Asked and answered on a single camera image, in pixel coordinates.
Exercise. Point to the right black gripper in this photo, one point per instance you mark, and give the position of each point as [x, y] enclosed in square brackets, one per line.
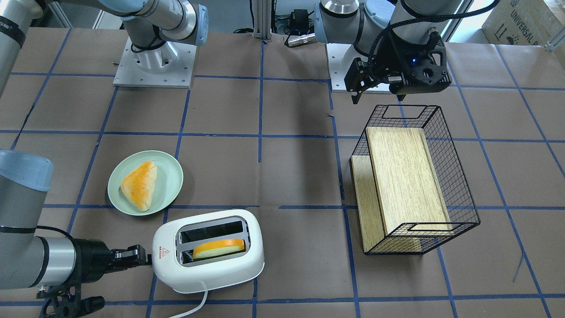
[93, 257]

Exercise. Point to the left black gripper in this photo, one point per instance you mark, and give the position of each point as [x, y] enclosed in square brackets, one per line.
[391, 59]

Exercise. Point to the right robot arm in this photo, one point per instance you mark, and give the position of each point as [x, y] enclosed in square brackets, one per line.
[29, 261]

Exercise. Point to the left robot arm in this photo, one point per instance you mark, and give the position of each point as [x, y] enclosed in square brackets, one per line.
[362, 25]

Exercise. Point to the white two-slot toaster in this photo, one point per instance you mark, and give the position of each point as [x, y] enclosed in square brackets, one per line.
[174, 241]

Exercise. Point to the toast slice in toaster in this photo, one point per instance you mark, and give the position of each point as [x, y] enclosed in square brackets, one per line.
[218, 248]

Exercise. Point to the triangular bread on plate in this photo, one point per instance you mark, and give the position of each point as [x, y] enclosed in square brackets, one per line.
[139, 185]

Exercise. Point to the light green round plate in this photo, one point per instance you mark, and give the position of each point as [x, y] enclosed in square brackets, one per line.
[169, 181]

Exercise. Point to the black power adapter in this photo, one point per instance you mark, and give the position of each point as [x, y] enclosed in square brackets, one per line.
[299, 22]

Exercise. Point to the cardboard box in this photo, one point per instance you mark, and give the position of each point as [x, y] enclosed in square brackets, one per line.
[524, 22]

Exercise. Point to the aluminium frame post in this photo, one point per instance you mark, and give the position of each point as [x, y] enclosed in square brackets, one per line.
[262, 19]

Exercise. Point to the black wire basket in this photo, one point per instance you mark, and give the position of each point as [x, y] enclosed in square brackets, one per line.
[454, 186]

